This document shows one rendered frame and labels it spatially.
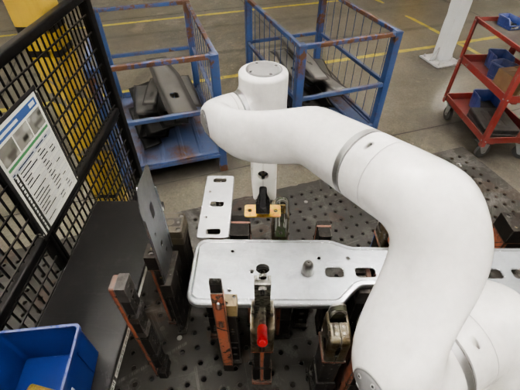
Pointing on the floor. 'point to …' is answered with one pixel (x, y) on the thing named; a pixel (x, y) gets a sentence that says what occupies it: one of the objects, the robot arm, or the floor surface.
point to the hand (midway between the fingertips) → (262, 203)
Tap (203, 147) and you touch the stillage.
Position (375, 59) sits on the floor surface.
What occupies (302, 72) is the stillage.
